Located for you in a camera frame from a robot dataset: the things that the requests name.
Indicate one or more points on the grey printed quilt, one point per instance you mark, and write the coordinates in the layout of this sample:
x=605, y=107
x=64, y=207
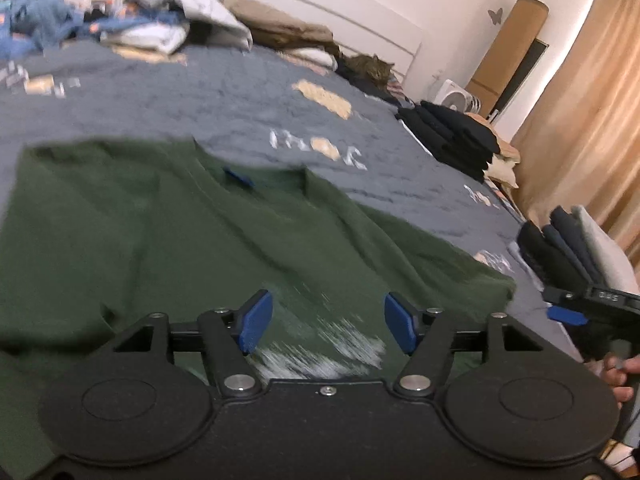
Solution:
x=200, y=100

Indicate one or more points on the crumpled blue cloth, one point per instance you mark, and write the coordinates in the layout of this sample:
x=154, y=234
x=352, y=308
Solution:
x=35, y=20

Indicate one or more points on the white bed headboard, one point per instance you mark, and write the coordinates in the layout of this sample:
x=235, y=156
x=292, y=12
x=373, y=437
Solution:
x=350, y=25

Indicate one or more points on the tall cardboard box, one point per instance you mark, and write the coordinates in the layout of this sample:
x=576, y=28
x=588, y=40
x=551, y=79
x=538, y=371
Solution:
x=515, y=50

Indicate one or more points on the tabby cat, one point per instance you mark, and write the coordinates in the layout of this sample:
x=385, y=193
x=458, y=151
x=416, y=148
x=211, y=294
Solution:
x=372, y=70

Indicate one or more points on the stack of black folded clothes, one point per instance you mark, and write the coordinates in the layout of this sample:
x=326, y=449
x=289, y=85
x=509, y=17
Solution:
x=450, y=135

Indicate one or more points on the white fan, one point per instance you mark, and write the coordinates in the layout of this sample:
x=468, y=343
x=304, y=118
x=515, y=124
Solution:
x=456, y=96

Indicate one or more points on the white folded cloth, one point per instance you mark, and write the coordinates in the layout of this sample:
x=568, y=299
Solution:
x=150, y=40

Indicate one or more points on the blue orange-printed cloth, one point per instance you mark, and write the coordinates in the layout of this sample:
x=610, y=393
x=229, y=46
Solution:
x=130, y=20

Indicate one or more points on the striped cloth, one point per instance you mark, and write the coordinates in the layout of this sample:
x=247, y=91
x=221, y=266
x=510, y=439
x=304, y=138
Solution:
x=402, y=90

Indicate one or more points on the beige folded clothes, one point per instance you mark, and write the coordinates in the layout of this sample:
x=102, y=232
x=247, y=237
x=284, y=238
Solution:
x=505, y=160

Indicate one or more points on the stack of folded dark clothes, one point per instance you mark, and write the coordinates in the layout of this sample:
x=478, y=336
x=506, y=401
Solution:
x=565, y=250

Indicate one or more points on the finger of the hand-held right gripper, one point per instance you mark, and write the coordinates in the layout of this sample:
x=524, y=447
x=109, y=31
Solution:
x=567, y=316
x=559, y=296

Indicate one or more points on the butterfly wall sticker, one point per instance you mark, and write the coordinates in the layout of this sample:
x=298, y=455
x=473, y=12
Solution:
x=495, y=15

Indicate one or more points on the cream cloth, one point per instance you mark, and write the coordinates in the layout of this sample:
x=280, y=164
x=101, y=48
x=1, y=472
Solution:
x=315, y=57

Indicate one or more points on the beige curtain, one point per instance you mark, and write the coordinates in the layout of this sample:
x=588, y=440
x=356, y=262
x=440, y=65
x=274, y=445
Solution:
x=590, y=110

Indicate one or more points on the brown folded clothes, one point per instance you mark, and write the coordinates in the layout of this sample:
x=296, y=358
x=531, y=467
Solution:
x=280, y=22

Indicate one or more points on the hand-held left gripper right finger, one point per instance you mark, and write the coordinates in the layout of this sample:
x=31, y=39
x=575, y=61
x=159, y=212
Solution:
x=400, y=322

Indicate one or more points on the light grey hoodie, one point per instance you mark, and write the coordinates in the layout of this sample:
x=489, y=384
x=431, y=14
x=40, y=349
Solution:
x=215, y=15

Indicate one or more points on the person's right hand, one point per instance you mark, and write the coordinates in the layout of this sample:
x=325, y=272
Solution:
x=622, y=392

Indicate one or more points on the dark green t-shirt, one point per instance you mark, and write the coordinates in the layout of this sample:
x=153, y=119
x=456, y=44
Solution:
x=150, y=235

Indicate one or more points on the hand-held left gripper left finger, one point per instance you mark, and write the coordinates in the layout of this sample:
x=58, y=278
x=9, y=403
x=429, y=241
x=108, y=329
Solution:
x=256, y=322

